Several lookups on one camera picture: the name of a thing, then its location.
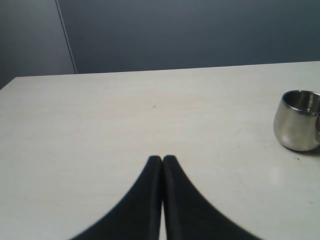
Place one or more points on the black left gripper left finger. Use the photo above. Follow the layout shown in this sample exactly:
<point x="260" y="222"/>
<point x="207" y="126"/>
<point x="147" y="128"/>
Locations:
<point x="137" y="216"/>

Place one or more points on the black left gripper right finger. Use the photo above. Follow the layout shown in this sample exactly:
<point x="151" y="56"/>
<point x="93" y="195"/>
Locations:
<point x="188" y="215"/>

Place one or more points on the small steel cup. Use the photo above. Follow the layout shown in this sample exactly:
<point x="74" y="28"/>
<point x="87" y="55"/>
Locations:
<point x="296" y="123"/>

